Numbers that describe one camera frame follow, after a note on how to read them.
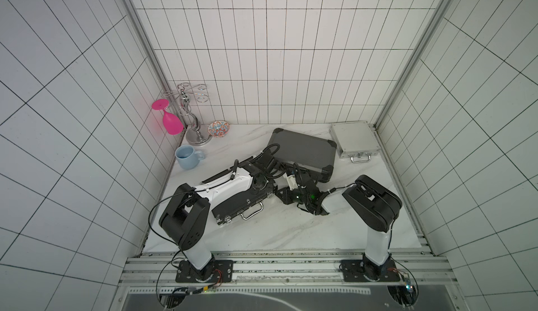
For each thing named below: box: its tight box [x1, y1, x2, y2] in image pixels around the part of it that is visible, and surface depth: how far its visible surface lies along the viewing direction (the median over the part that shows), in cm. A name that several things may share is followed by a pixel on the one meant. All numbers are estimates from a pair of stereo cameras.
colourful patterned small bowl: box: [207, 120, 231, 138], surface depth 119 cm
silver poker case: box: [329, 120, 382, 164], surface depth 106 cm
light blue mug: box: [175, 144, 205, 170], surface depth 102 cm
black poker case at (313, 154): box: [267, 127, 337, 184], surface depth 102 cm
